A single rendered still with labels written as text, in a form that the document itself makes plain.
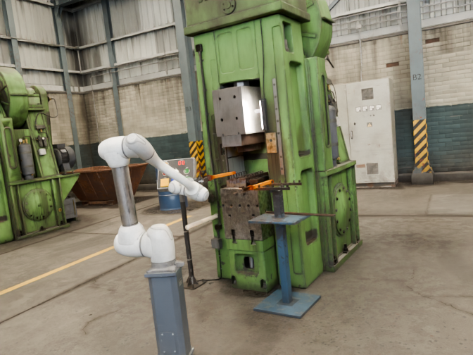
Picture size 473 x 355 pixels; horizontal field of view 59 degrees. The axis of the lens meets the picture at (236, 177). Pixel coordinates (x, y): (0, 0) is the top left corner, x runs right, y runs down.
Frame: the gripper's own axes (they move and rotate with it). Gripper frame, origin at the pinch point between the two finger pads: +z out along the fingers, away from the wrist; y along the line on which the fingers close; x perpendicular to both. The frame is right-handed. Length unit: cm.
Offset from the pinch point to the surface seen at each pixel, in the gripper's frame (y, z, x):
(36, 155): -483, 167, 25
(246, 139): 8, 52, 25
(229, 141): -5, 44, 25
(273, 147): 31, 56, 16
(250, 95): 13, 60, 62
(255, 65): 20, 59, 86
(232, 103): 3, 45, 56
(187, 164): -47, 36, 8
